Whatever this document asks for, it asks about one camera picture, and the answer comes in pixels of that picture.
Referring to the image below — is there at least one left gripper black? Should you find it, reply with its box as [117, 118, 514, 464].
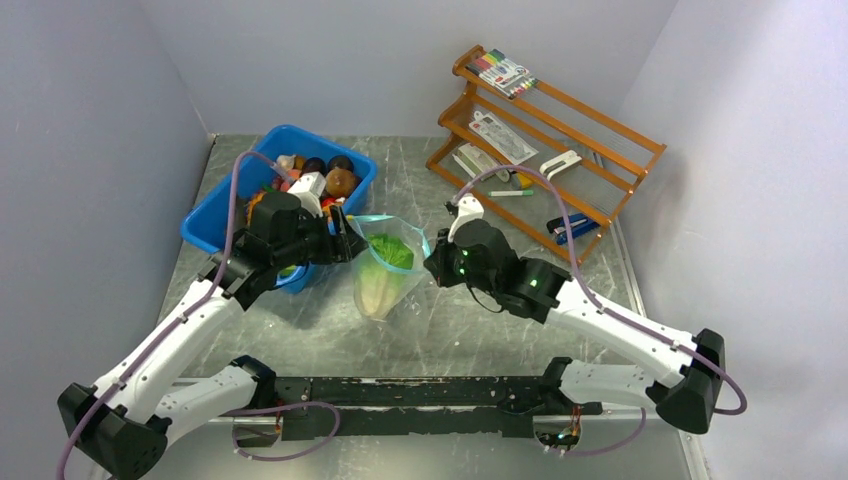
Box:
[273, 204, 367, 270]

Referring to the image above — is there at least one clear zip top bag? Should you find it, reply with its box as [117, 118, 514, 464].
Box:
[349, 214, 431, 323]

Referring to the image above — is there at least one green napa cabbage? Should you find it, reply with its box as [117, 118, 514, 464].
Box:
[354, 233, 414, 320]

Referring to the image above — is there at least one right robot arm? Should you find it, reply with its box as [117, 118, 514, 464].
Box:
[423, 219, 725, 434]

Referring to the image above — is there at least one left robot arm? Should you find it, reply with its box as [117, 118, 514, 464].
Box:
[58, 192, 368, 479]

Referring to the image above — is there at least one dark plum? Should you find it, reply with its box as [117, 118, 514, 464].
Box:
[327, 155, 355, 172]

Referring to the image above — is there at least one dark mangosteen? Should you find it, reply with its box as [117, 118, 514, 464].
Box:
[301, 157, 327, 175]

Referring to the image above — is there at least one green capped white marker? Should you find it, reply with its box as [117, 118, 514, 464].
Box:
[488, 190, 535, 198]

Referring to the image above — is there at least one garlic bulb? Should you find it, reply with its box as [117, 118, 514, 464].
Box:
[276, 155, 296, 171]

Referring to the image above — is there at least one green white box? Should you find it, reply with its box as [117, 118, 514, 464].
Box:
[454, 143, 498, 177]

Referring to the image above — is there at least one blue stapler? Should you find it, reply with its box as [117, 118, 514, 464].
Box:
[546, 213, 599, 245]

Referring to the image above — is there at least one orange wooden shelf rack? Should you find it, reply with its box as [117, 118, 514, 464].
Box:
[426, 45, 666, 263]

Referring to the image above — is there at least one packaged item in blister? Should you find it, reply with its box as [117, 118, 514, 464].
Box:
[469, 110, 538, 165]

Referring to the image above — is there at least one blue plastic bin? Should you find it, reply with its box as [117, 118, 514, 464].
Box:
[181, 125, 378, 254]

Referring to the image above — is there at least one white stapler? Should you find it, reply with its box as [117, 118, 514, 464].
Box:
[539, 150, 583, 180]

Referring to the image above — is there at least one pack of coloured markers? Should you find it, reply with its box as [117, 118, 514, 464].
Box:
[465, 49, 539, 100]

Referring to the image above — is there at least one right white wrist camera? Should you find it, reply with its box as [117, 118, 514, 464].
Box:
[445, 194, 485, 243]

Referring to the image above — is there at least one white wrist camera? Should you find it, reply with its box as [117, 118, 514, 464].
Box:
[445, 194, 485, 243]
[287, 172, 326, 218]

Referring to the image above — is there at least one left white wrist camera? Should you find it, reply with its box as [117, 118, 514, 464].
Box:
[287, 172, 326, 218]

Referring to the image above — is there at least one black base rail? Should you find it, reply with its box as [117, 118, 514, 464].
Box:
[269, 376, 602, 440]

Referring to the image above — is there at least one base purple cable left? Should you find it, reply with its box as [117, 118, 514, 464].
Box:
[231, 401, 342, 463]

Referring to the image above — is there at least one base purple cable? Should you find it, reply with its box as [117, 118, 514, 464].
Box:
[543, 407, 647, 458]
[231, 401, 342, 463]

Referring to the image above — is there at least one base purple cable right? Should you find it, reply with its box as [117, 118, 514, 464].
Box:
[543, 407, 647, 458]

